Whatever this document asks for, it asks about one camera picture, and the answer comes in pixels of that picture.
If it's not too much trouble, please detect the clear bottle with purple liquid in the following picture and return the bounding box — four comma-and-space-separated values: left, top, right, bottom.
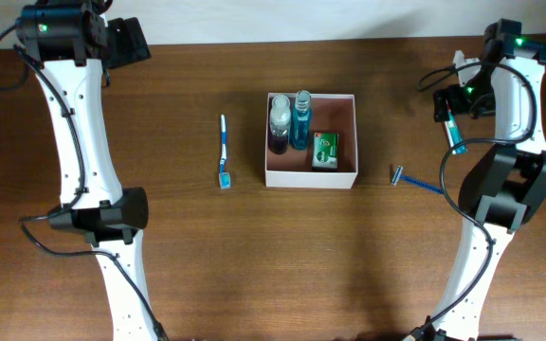
268, 95, 292, 154

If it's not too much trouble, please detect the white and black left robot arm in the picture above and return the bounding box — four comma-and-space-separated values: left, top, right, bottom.
14, 1, 167, 340

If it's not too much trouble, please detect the white open cardboard box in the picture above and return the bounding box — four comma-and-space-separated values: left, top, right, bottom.
264, 94, 358, 189

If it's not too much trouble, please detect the green soap box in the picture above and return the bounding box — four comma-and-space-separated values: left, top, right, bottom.
312, 132, 339, 171

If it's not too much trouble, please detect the teal mouthwash bottle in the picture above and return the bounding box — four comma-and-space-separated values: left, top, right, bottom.
290, 90, 313, 150

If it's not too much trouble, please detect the white and teal toothpaste tube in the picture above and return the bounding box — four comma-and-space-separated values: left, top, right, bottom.
444, 101, 463, 148

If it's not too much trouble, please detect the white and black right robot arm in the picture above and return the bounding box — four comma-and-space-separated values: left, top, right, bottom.
408, 19, 546, 340

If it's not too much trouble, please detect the blue disposable razor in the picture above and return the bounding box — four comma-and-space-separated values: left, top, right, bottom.
391, 166, 444, 194

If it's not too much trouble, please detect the blue and white toothbrush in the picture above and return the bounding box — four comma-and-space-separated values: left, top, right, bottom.
219, 115, 231, 189

